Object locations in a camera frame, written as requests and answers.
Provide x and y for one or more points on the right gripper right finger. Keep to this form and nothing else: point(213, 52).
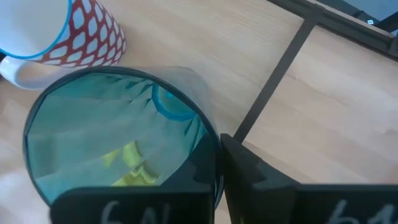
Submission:
point(264, 202)

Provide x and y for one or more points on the yellow microfibre cloth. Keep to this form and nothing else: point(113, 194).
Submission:
point(132, 155)

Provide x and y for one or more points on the red white patterned mug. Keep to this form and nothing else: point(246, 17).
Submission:
point(90, 37)

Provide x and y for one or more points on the black aluminium rig frame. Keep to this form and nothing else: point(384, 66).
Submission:
point(357, 31)

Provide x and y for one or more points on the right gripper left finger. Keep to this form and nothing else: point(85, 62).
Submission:
point(140, 205)

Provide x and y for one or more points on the teal translucent bottle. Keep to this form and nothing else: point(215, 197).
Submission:
point(93, 124)

